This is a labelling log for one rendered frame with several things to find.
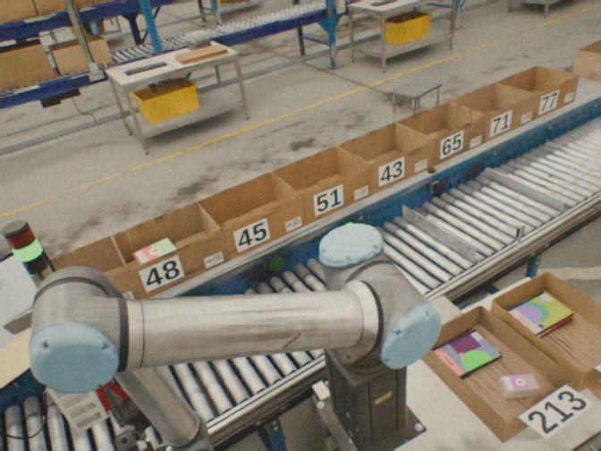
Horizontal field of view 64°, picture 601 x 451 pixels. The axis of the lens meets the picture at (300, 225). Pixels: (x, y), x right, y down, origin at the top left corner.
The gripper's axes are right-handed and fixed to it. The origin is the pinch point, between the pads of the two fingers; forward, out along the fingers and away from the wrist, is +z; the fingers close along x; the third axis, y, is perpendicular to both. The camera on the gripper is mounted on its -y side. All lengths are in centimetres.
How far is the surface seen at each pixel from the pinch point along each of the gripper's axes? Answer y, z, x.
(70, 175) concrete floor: -126, 409, 14
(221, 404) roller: 11.7, 21.1, 27.2
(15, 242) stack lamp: -61, -30, -1
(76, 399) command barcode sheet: -20.3, -6.4, -7.0
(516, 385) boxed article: 34, -29, 107
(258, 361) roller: 8, 28, 46
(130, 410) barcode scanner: -11.1, -6.5, 3.1
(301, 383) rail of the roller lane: 18, 16, 55
